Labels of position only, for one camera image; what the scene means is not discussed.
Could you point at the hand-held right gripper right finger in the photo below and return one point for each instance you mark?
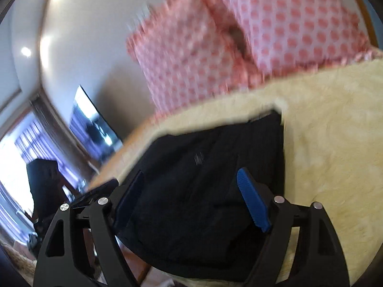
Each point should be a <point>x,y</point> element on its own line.
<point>253,201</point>

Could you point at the cream fluffy blanket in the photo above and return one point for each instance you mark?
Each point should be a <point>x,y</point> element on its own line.
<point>323,155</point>

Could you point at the black pants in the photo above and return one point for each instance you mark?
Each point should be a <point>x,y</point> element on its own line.
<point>197,185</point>

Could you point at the pink dotted pillow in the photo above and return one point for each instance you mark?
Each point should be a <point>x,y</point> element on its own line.
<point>191,56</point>
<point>287,21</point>

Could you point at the purple curtain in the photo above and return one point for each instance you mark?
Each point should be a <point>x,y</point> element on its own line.
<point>36,143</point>

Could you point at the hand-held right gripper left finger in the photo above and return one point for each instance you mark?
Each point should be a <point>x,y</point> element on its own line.
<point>129,196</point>

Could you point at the black office chair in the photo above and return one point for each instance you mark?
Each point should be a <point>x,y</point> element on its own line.
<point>45,194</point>

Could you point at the wall television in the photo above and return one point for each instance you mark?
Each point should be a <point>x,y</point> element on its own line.
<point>91,122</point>

